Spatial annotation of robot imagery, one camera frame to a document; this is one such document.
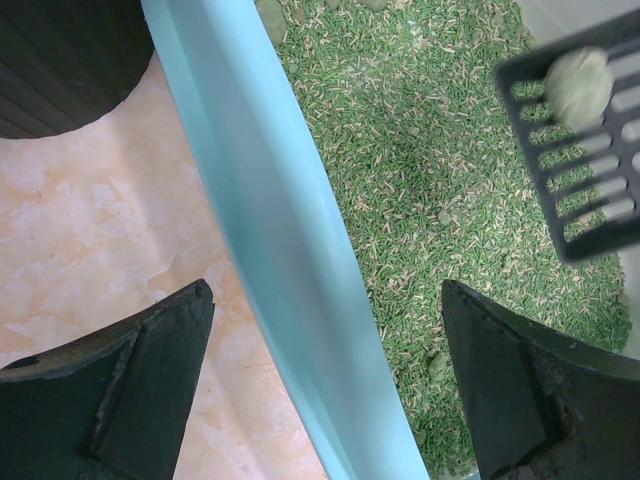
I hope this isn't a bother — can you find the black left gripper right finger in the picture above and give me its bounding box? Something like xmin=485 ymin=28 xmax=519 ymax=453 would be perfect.
xmin=442 ymin=280 xmax=639 ymax=479

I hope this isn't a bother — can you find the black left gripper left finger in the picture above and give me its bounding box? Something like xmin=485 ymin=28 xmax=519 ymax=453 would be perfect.
xmin=1 ymin=279 xmax=215 ymax=479

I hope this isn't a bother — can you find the black litter scoop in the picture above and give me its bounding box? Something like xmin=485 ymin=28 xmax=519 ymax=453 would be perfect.
xmin=494 ymin=10 xmax=639 ymax=264

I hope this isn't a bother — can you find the pale green litter clump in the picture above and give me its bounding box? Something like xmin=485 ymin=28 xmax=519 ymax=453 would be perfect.
xmin=545 ymin=47 xmax=614 ymax=132

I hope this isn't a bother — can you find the teal plastic litter box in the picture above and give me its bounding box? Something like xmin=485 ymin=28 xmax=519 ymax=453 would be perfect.
xmin=139 ymin=0 xmax=640 ymax=480

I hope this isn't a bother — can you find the green cat litter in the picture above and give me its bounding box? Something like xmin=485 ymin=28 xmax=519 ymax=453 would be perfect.
xmin=257 ymin=1 xmax=631 ymax=479

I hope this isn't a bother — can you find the black trash bin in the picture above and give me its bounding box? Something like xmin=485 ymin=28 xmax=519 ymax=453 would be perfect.
xmin=1 ymin=1 xmax=154 ymax=139

